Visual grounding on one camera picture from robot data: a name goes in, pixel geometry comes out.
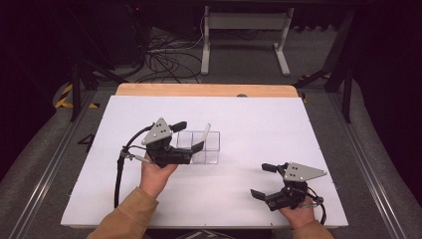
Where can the black metal stand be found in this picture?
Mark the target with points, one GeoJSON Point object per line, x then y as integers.
{"type": "Point", "coordinates": [76, 96]}
{"type": "Point", "coordinates": [346, 93]}

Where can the clear plastic organizer box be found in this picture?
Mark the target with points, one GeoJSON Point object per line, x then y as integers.
{"type": "Point", "coordinates": [209, 149]}

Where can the person's right hand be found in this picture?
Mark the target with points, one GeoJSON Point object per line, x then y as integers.
{"type": "Point", "coordinates": [298, 217]}

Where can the wooden table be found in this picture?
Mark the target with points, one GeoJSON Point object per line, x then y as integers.
{"type": "Point", "coordinates": [205, 90]}

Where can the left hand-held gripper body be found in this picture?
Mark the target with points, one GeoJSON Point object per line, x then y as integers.
{"type": "Point", "coordinates": [159, 132]}

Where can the white stick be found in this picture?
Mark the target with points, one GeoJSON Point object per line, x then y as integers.
{"type": "Point", "coordinates": [206, 133]}

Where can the dark computer case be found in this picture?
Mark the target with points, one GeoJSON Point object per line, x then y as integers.
{"type": "Point", "coordinates": [122, 33]}

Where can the white board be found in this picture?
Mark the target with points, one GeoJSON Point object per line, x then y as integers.
{"type": "Point", "coordinates": [232, 199]}

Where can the white metal desk frame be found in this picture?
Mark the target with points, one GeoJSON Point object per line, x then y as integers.
{"type": "Point", "coordinates": [245, 21]}

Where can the aluminium floor rail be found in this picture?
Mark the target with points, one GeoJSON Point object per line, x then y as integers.
{"type": "Point", "coordinates": [49, 166]}
{"type": "Point", "coordinates": [365, 166]}

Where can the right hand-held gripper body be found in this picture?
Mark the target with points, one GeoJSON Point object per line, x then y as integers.
{"type": "Point", "coordinates": [298, 172]}

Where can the person's left hand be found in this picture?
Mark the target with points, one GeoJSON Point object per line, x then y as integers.
{"type": "Point", "coordinates": [154, 179]}

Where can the yellow black hazard tape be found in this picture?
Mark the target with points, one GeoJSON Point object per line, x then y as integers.
{"type": "Point", "coordinates": [64, 99]}

